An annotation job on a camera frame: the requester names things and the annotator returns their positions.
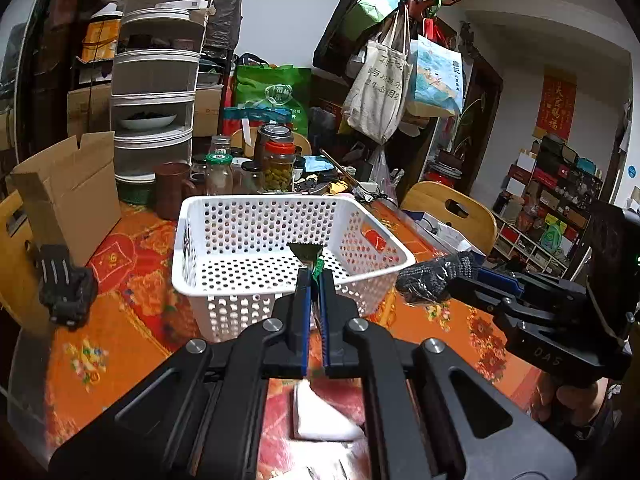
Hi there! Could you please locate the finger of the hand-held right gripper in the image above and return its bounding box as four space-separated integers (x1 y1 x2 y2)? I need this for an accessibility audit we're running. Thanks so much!
446 276 523 322
474 265 532 297

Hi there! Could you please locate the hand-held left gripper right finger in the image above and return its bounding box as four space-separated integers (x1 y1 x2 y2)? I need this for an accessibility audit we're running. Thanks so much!
320 269 578 480

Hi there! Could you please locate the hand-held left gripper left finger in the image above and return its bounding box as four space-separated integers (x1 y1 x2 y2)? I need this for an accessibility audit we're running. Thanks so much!
47 267 313 480

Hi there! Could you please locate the white perforated plastic basket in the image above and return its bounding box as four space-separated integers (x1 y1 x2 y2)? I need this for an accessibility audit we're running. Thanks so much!
171 194 417 344

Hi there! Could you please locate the person's right hand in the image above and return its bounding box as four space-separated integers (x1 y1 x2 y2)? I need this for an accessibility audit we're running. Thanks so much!
547 374 623 443

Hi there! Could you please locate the cluttered storage shelf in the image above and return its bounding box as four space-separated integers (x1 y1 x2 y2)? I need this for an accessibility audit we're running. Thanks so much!
492 134 604 277

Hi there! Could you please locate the white tissue paper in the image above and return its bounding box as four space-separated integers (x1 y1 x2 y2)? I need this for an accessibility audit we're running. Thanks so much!
292 381 366 442

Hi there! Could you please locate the small black lid jar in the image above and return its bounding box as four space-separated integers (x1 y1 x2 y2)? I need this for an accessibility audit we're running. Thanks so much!
240 161 265 195

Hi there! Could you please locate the red lid pickle jar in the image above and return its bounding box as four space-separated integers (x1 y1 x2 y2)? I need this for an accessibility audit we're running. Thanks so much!
262 140 296 194

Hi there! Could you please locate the white plastic bag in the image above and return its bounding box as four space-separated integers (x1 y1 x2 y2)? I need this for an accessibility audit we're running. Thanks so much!
367 147 396 196

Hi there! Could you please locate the potted green plant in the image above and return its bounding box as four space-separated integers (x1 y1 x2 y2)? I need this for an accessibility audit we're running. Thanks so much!
449 97 486 157

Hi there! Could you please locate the green lid glass jar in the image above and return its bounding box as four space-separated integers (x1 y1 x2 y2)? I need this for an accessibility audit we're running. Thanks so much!
203 152 235 196

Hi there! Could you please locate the orange floral tablecloth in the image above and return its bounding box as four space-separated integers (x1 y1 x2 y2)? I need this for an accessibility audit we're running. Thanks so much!
44 195 542 480

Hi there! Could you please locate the brown ceramic mug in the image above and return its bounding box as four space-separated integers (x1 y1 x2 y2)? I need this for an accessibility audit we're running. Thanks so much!
152 161 197 221

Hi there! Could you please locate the dark lid large jar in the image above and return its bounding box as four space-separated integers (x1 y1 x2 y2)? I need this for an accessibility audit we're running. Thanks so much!
253 124 295 162

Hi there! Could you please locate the blue illustrated paper bag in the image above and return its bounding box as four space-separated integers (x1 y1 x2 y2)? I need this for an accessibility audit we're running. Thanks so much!
405 34 464 119

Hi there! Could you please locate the white canvas tote bag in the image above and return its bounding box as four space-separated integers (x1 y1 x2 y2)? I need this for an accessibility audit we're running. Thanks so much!
341 10 411 145

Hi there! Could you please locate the green shopping bag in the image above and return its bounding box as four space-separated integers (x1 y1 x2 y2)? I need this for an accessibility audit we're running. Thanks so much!
233 54 312 137

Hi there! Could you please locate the white plate with dark food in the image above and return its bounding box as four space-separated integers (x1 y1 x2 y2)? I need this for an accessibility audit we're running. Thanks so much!
118 113 178 131

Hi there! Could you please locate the open cardboard box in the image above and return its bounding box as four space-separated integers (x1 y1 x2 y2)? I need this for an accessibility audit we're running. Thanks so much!
11 131 123 267

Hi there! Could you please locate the black hanging bag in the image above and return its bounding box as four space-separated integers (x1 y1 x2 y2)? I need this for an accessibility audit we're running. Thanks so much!
313 0 369 79

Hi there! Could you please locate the white tiered food cover rack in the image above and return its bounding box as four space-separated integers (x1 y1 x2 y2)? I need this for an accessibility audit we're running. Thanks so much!
109 0 217 187

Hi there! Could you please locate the green paper bag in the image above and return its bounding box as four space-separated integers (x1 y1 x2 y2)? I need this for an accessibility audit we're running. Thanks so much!
344 0 405 44

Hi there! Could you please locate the brown cardboard carton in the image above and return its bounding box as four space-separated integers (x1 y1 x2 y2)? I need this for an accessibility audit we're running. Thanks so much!
67 84 114 139

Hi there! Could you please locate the black plastic bag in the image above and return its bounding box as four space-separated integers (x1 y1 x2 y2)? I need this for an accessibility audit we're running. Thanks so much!
203 0 244 51

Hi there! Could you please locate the yellow printed box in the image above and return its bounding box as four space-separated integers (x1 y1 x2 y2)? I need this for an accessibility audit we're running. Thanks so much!
82 19 121 62

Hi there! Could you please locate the red wall poster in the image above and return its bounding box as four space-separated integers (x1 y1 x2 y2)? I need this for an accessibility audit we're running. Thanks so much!
534 64 578 142

